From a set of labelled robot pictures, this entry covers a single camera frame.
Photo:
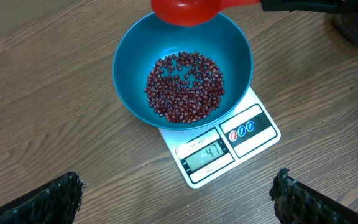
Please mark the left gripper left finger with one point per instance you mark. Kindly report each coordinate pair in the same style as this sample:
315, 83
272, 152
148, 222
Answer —
57, 201

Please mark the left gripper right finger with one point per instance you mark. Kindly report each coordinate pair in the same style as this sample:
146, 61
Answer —
296, 203

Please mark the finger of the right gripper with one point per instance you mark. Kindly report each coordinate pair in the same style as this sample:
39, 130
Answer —
326, 6

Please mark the red scoop with blue handle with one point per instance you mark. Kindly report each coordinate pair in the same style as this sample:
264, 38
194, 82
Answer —
189, 13

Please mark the white digital kitchen scale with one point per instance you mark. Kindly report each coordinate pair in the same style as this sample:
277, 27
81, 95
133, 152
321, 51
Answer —
204, 154

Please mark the red beans in bowl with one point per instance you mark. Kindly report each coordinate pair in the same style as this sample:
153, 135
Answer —
185, 87

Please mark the blue plastic bowl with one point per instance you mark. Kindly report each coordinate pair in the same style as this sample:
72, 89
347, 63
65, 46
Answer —
150, 39

